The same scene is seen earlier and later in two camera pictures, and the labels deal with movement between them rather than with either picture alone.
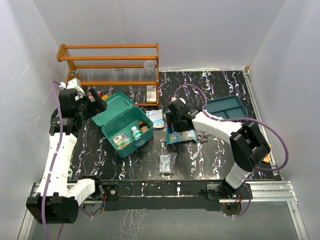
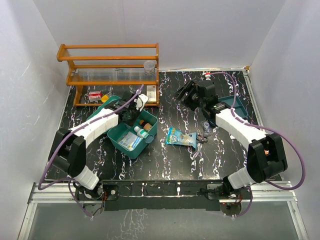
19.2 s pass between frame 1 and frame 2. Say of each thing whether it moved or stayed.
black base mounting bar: stayed
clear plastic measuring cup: stayed
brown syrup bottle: moved
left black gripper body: moved
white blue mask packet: moved
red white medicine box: stayed
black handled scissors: stayed
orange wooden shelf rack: stayed
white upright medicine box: stayed
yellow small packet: stayed
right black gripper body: moved
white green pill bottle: moved
